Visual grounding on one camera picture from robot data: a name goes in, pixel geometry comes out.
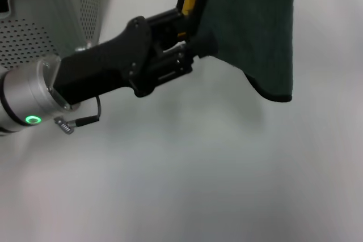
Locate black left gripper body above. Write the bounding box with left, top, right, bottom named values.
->
left=53, top=15, right=156, bottom=106

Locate dark green towel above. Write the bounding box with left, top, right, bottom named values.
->
left=175, top=0, right=296, bottom=104

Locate grey perforated plastic storage box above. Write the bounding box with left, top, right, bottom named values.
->
left=0, top=0, right=112, bottom=70

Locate left arm cable with plugs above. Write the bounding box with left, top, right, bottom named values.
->
left=53, top=94, right=103, bottom=135

